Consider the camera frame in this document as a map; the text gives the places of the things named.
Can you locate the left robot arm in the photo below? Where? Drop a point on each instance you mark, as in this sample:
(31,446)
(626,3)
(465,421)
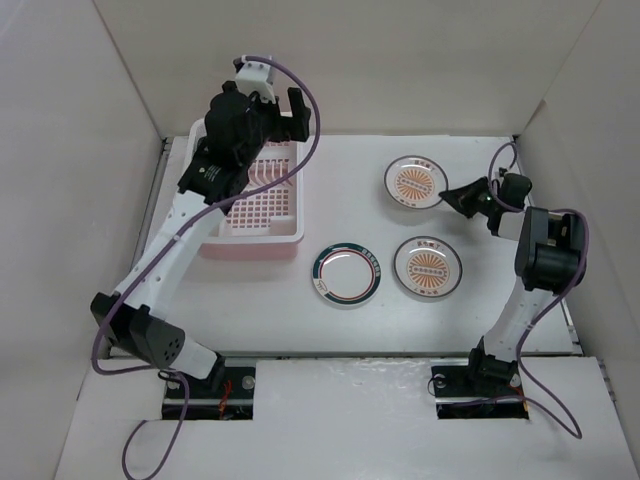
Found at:
(135,315)

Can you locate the orange sunburst plate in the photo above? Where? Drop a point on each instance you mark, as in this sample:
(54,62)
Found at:
(415,182)
(428,267)

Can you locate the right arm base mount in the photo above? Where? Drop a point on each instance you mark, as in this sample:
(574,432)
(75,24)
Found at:
(460,398)

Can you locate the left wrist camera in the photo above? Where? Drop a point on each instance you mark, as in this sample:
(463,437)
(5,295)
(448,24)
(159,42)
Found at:
(255,77)

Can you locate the pink plastic dish rack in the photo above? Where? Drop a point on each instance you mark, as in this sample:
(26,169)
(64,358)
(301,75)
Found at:
(269,225)

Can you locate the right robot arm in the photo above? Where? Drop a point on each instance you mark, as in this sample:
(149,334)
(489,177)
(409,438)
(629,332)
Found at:
(548,260)

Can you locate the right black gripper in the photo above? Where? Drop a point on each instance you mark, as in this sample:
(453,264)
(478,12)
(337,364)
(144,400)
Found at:
(462,196)

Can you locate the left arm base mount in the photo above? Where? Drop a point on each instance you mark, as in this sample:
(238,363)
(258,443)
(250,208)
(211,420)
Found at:
(232,400)

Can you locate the white plate green red rim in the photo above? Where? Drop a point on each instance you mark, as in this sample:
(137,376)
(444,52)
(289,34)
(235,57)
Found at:
(346,274)

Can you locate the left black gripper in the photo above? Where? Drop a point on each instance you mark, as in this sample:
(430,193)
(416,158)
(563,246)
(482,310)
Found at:
(285,130)

